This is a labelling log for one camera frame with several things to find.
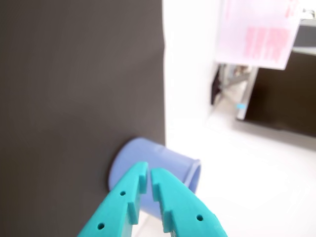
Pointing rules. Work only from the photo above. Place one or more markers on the black background object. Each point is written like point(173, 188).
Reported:
point(215, 86)

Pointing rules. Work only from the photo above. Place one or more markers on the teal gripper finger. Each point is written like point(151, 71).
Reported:
point(116, 205)
point(182, 209)

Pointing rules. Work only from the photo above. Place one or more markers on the dark grey textured mat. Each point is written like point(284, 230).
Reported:
point(74, 86)

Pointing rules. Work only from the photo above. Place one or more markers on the white sheet with pink print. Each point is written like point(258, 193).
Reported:
point(256, 32)

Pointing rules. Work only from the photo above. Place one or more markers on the small blue tape piece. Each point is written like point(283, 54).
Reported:
point(240, 106)

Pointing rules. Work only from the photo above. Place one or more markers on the light blue plastic pot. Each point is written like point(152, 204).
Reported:
point(168, 163)

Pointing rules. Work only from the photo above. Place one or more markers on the black cabinet with metal frame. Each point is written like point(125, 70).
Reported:
point(284, 98)

